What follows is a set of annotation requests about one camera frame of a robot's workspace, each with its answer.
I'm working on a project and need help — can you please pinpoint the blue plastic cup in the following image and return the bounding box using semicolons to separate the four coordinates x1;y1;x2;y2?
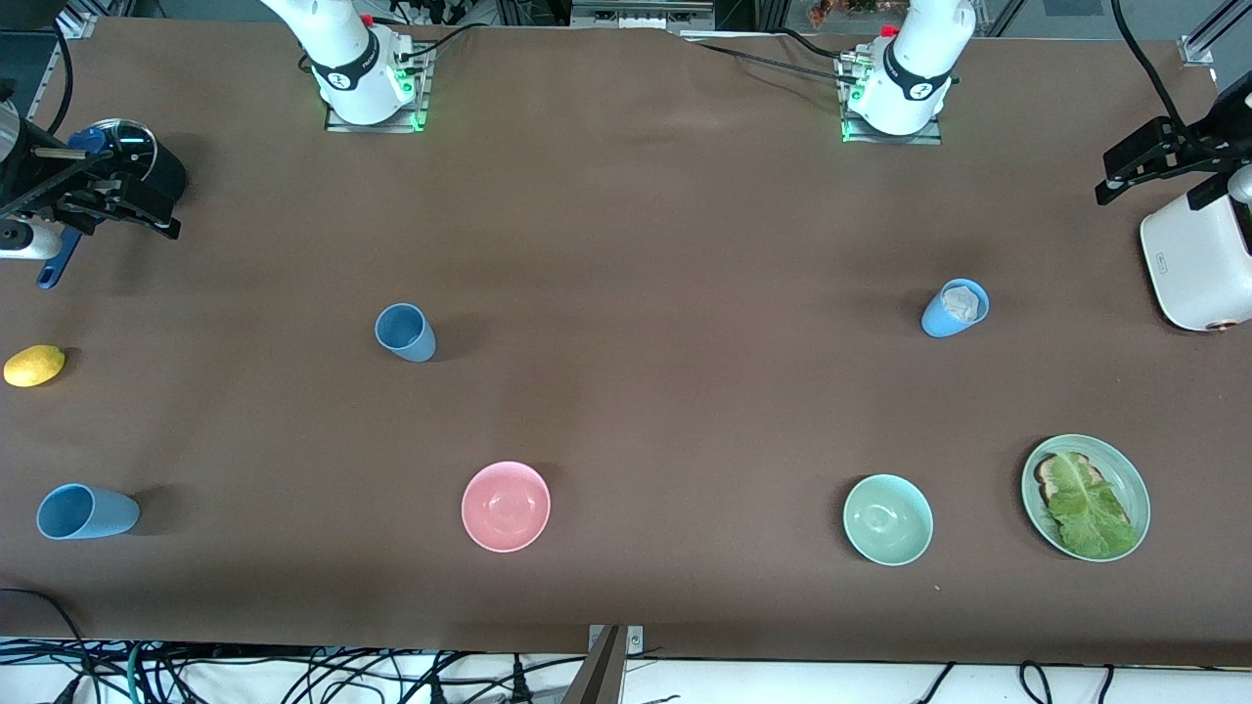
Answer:
36;483;141;541
920;278;990;339
375;303;437;364

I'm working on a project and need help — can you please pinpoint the dark blue saucepan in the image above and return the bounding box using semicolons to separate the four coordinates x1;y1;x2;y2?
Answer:
37;117;188;290

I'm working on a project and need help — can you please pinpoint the glass lid with blue knob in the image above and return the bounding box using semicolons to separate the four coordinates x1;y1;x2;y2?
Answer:
67;118;158;187

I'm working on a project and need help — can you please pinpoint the white toaster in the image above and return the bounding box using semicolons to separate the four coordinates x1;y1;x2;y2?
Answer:
1140;191;1252;333

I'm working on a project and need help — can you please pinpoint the yellow lemon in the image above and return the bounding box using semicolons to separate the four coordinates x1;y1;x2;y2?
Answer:
3;344;67;388

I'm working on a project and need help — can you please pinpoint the crumpled white paper napkin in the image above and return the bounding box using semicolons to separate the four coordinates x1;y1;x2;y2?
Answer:
941;283;983;325

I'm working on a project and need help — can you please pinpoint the mint green plate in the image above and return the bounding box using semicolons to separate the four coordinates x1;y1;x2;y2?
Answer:
1021;433;1152;563

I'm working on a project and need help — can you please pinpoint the toasted bread slice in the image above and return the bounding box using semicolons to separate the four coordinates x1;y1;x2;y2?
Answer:
1034;453;1131;529

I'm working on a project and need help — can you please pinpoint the green lettuce leaf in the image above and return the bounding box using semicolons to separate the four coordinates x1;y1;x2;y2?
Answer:
1049;452;1141;559

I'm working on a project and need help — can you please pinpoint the mint green bowl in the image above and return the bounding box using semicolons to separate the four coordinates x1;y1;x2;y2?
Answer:
842;473;934;567

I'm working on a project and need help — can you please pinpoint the pink bowl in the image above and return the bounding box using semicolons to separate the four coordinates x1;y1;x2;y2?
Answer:
461;461;552;553

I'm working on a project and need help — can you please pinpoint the grey metal box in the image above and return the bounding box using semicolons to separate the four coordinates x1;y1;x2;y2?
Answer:
570;0;717;30

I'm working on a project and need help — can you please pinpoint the aluminium frame profile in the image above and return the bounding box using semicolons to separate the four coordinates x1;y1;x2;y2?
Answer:
1179;0;1252;67
20;0;104;123

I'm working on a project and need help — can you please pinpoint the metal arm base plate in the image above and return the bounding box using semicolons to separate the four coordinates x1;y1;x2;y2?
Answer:
839;54;944;147
325;44;432;134

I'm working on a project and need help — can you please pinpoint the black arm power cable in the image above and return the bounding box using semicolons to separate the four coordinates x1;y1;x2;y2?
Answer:
396;22;480;74
680;27;867;87

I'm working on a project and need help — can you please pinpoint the small metal mount bracket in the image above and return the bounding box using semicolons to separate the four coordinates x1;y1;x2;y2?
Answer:
587;624;645;656

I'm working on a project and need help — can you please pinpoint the dark camera mount pole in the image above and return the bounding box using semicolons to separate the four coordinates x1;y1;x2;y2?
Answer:
562;626;627;704

